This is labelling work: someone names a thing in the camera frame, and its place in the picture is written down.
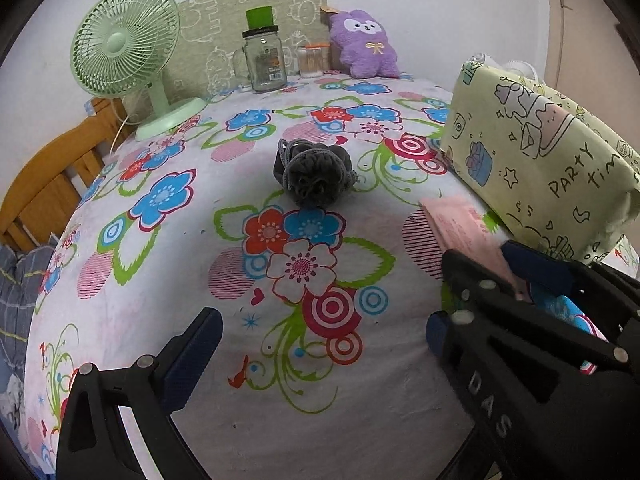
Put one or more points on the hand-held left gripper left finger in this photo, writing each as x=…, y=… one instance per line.
x=192, y=360

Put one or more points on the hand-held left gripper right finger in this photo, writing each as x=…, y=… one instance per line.
x=436, y=332

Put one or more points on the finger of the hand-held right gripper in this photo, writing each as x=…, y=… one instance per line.
x=545, y=267
x=492, y=355

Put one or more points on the pink packet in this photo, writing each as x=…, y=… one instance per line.
x=460, y=225

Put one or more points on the yellow party-print pillow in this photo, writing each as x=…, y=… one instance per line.
x=535, y=160

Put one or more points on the grey bath pouf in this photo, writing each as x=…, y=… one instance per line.
x=312, y=172

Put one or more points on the floral tablecloth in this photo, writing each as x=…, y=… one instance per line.
x=200, y=270

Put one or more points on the grey plaid bedding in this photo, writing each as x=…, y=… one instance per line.
x=17, y=300

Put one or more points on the crumpled grey white cloth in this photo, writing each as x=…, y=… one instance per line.
x=11, y=402

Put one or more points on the white fan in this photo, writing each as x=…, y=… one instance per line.
x=520, y=69

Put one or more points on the wooden chair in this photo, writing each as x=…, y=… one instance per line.
x=45, y=175

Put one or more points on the beige door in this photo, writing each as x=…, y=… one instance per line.
x=585, y=20

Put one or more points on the purple plush toy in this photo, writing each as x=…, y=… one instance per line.
x=365, y=42

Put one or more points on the clear cotton swab container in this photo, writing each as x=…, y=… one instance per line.
x=311, y=62

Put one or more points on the glass jar mug green lid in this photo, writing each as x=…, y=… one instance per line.
x=267, y=57

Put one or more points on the green desk fan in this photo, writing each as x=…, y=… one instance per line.
x=122, y=42

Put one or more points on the green patterned board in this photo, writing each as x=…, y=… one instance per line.
x=215, y=35

